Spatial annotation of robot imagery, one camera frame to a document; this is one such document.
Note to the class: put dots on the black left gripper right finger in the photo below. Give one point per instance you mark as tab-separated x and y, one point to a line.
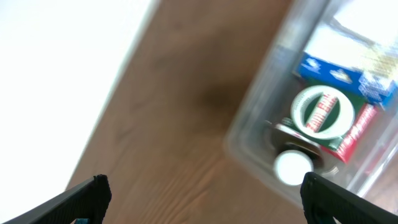
325	202

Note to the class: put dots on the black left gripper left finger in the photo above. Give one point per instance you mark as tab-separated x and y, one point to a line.
86	202

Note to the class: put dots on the dark syrup bottle white cap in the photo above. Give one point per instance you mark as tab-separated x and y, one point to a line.
296	155

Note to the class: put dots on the green box round label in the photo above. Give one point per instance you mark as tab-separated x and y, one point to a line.
323	114

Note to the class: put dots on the red Panadol ActiFast box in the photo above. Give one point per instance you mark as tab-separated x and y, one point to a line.
343	147

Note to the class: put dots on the clear plastic container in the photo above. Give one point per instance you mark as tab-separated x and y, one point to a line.
268	99

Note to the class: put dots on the blue white medicine box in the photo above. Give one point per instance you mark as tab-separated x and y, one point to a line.
350	63

